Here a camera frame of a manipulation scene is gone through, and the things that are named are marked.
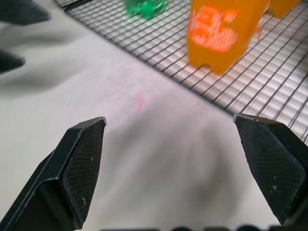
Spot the orange soda bottle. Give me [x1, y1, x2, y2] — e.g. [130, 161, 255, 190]
[268, 0, 303, 19]
[187, 0, 271, 75]

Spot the black wire grid rack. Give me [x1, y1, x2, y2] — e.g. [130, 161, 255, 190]
[53, 0, 308, 145]

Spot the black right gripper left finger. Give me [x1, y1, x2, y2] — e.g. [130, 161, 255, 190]
[0, 116, 107, 231]

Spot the green plastic bottle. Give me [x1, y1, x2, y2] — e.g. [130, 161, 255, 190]
[123, 0, 168, 20]

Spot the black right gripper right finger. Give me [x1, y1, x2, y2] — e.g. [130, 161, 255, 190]
[233, 114, 308, 226]

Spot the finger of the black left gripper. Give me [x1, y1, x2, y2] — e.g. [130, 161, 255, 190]
[0, 49, 26, 76]
[0, 0, 52, 26]

